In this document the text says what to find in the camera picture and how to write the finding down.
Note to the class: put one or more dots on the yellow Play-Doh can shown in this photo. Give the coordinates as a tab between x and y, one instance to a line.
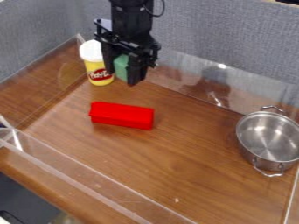
89	52

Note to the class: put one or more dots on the green foam cube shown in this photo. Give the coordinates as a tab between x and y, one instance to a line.
120	67

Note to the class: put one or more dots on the clear acrylic table barrier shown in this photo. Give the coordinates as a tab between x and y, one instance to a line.
174	174

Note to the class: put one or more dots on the red rectangular block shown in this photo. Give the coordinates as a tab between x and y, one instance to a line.
121	115

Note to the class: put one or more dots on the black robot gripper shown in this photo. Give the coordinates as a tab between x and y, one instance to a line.
125	34

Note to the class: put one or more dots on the stainless steel pot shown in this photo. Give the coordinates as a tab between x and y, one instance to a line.
267	137

